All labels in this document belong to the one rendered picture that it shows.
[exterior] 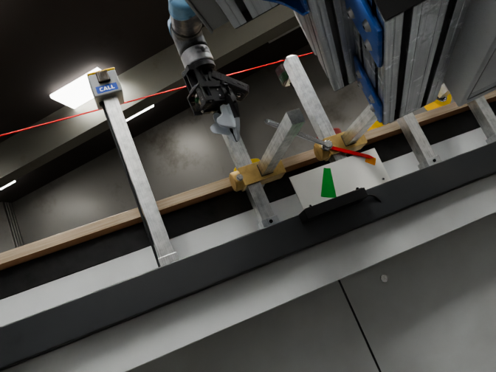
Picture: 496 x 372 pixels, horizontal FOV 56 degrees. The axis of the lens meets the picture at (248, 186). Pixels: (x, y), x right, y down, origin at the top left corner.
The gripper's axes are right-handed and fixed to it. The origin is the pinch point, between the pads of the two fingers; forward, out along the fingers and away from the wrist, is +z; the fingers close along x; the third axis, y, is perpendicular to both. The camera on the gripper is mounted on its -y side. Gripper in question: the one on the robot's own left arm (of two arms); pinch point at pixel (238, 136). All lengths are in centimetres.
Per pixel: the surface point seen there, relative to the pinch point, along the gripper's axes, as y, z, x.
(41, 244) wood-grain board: 41, 4, -40
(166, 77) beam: -176, -212, -286
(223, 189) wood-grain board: -5.7, 5.3, -22.4
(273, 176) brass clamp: -8.0, 10.8, -3.0
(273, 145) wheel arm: 0.3, 8.2, 10.6
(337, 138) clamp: -27.4, 6.7, 4.7
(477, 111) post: -72, 12, 19
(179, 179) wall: -238, -155, -445
